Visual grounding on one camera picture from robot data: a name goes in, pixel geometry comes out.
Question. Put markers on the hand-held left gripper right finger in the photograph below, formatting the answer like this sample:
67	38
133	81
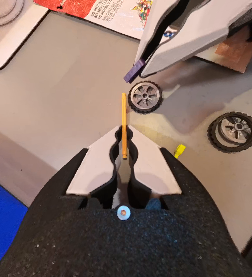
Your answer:
156	171

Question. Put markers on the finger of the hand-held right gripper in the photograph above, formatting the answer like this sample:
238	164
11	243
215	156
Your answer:
152	26
193	39

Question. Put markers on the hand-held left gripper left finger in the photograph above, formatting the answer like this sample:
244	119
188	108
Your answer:
93	168

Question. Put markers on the purple plastic connector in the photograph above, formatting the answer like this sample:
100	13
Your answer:
134	71

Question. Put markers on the yellow plastic rod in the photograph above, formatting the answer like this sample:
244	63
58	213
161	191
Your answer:
123	112

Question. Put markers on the small grey wheel black tyre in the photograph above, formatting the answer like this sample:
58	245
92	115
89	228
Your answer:
145	96

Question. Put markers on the blue plastic storage bin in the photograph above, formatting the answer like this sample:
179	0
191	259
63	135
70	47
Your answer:
2	216

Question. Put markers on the yellow plastic connector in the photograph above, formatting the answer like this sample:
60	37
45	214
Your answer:
179	149

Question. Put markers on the red white instruction booklet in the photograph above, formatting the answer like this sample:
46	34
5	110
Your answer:
108	13

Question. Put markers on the large grey wheel black tyre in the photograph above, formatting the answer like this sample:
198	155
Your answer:
236	127

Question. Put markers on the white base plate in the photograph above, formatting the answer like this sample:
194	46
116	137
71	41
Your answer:
13	43

